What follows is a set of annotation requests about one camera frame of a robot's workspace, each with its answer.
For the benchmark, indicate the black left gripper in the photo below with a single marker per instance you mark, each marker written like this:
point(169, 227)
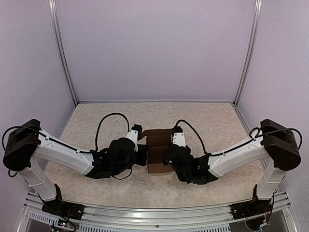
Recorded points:
point(144, 152)

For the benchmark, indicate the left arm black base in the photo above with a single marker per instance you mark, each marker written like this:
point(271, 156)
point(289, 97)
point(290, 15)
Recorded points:
point(62, 208)

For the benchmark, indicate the brown cardboard box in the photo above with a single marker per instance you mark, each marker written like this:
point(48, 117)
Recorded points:
point(158, 141)

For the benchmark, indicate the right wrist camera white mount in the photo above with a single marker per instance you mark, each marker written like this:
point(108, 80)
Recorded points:
point(178, 137)

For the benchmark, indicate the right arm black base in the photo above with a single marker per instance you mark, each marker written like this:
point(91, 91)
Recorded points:
point(252, 207)

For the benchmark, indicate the right aluminium frame post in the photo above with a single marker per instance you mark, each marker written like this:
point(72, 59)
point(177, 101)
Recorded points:
point(249, 51)

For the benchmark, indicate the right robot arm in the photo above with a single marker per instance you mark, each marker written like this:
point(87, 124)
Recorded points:
point(269, 140)

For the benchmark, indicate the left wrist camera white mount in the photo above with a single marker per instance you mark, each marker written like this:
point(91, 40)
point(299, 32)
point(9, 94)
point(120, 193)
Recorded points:
point(134, 135)

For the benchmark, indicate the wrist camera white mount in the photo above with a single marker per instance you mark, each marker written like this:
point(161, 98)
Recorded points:
point(134, 135)
point(178, 137)

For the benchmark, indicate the left aluminium frame post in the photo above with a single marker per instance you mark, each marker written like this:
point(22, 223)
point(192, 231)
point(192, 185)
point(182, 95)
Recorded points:
point(61, 51)

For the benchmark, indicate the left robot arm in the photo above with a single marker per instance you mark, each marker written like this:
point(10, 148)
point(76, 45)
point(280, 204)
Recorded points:
point(23, 145)

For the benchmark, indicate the aluminium frame post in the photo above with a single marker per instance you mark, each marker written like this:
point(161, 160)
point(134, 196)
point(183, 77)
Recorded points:
point(249, 51)
point(61, 51)

